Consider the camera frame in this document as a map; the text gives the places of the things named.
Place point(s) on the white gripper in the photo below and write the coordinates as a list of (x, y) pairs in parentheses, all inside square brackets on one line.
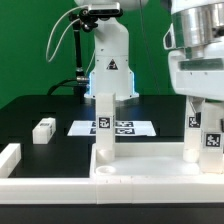
[(203, 77)]

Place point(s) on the white desk top tray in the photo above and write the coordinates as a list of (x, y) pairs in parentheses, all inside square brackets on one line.
[(161, 160)]

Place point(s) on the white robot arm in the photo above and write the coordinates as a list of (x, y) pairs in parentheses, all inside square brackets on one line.
[(195, 41)]

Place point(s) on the fiducial marker sheet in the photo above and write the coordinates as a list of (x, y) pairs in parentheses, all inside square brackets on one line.
[(122, 128)]

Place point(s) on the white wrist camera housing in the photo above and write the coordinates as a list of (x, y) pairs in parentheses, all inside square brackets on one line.
[(169, 39)]

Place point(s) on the white front barrier wall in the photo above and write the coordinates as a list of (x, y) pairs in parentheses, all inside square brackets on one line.
[(121, 190)]

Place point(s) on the white barrier wall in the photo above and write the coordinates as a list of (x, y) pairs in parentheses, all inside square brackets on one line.
[(9, 158), (121, 190)]

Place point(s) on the black camera stand pole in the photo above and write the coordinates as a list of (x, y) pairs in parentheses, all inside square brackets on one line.
[(81, 79)]

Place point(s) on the white left barrier wall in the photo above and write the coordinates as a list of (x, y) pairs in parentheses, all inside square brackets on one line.
[(9, 158)]

